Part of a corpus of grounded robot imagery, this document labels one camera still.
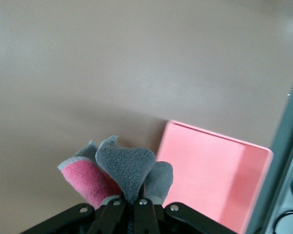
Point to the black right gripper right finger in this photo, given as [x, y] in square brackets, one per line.
[144, 219]

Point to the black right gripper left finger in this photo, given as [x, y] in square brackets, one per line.
[110, 217]

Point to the grey and pink cloth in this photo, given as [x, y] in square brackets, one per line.
[127, 165]

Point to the pink plastic box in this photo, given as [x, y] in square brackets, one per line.
[205, 170]

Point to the aluminium table edge rail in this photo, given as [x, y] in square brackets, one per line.
[282, 192]

